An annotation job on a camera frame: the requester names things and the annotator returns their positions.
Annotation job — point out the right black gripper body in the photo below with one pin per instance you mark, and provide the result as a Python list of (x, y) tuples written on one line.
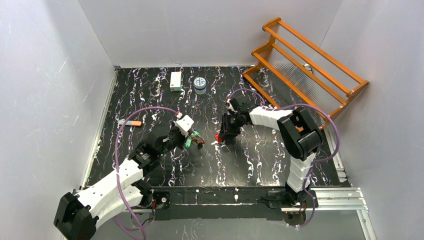
[(228, 126)]

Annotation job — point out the white orange marker tube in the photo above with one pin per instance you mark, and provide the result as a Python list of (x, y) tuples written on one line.
[(133, 123)]

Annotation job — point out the orange wooden shoe rack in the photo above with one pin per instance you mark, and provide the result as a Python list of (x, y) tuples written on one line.
[(312, 74)]

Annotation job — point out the white small box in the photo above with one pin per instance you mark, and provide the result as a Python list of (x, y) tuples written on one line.
[(175, 83)]

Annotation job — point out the metal keyring with red handle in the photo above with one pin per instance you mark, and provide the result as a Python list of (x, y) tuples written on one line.
[(194, 138)]

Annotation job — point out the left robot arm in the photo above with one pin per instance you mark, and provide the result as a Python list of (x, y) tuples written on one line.
[(78, 216)]

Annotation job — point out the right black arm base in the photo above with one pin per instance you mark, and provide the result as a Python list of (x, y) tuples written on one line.
[(295, 202)]

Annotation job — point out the aluminium rail frame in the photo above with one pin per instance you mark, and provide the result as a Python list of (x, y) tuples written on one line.
[(241, 203)]

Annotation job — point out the key with red tag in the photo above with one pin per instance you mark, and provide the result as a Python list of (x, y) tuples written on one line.
[(218, 138)]

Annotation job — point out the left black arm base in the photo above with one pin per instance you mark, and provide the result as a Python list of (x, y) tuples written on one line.
[(156, 199)]

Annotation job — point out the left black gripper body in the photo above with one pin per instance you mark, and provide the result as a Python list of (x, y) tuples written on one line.
[(185, 138)]

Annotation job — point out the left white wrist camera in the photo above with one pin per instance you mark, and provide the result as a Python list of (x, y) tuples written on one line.
[(185, 125)]

